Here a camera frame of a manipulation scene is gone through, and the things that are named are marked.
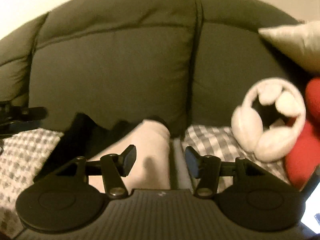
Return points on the white striped pillow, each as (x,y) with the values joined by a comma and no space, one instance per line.
(298,42)

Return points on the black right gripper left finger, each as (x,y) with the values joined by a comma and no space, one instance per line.
(112,167)

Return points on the grey checkered quilt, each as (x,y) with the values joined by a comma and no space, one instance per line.
(24,154)

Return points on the red puffy cushion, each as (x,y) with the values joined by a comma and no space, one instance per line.
(312,97)
(302,160)

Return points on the upper red puffy cushion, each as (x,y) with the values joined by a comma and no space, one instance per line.
(312,97)

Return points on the dark grey sofa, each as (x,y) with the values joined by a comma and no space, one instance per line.
(186,61)

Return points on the white plush toy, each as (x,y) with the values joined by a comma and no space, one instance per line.
(270,119)

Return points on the black and white raglan shirt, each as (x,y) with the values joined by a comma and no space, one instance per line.
(159,165)

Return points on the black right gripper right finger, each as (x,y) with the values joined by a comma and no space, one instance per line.
(208,169)

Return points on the lower red puffy cushion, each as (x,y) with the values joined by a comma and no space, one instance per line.
(302,160)

